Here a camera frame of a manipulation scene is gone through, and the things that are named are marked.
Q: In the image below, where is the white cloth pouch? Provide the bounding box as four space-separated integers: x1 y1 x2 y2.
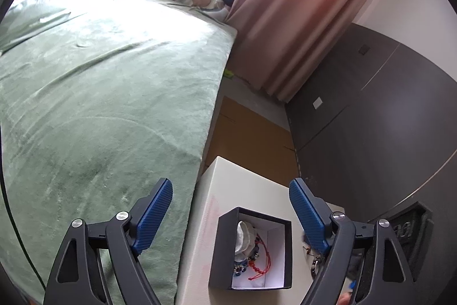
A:
234 221 256 258

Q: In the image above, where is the dark grey wardrobe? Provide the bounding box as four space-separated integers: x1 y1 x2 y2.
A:
284 23 457 256

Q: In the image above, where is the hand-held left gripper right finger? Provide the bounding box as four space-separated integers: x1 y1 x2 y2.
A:
288 178 415 305

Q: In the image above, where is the metal bead bracelet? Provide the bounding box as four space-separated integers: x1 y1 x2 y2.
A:
303 244 326 279

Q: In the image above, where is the white bedside table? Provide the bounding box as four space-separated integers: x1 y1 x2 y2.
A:
175 156 345 305

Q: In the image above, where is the green bed blanket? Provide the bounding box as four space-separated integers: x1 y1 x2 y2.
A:
0 0 239 305

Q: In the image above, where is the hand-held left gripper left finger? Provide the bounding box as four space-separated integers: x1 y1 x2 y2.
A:
43 178 174 305

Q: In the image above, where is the black jewelry box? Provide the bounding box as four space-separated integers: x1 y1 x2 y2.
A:
208 207 293 291

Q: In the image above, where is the pink curtain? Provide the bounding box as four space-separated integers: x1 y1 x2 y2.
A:
225 0 399 102

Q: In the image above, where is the brown cardboard sheet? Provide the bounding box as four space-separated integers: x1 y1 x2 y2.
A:
203 96 299 188

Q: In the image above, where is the blue beaded bracelet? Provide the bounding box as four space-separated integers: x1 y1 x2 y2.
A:
232 248 260 279

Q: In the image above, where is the red string bracelet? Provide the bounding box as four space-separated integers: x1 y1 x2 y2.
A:
248 235 272 283

